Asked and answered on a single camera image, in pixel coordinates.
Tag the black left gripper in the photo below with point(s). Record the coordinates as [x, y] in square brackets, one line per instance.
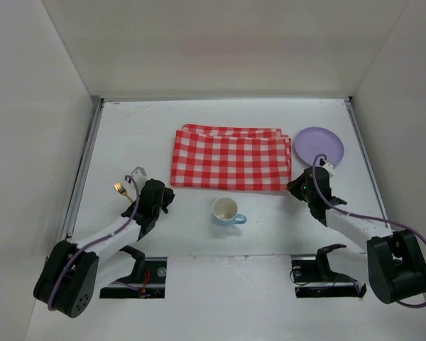
[164, 196]

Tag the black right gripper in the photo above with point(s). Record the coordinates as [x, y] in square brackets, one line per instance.
[297, 185]

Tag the red white checkered cloth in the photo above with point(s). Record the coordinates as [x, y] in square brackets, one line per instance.
[231, 158]

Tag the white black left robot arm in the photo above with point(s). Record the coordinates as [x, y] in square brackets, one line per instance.
[76, 272]

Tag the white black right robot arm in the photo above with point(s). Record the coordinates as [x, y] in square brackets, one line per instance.
[389, 262]

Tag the lilac plastic plate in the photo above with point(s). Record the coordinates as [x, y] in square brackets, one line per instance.
[313, 141]

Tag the blue white ceramic mug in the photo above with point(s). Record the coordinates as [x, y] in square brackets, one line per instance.
[225, 212]

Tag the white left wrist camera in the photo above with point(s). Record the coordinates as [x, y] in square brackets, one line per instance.
[139, 174]

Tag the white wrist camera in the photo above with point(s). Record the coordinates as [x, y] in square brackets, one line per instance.
[139, 174]
[329, 168]

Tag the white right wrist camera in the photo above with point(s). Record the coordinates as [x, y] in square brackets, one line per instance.
[329, 168]

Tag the black handled gold fork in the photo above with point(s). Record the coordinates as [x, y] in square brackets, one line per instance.
[122, 191]

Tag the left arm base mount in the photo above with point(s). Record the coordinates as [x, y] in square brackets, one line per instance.
[149, 284]

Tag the left aluminium table rail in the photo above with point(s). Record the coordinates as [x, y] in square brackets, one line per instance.
[69, 220]

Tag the aluminium table rail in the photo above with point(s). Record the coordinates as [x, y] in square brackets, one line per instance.
[69, 220]
[354, 123]

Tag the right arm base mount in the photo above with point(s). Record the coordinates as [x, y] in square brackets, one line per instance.
[313, 277]

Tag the right aluminium table rail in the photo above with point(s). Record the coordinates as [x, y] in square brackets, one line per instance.
[354, 123]

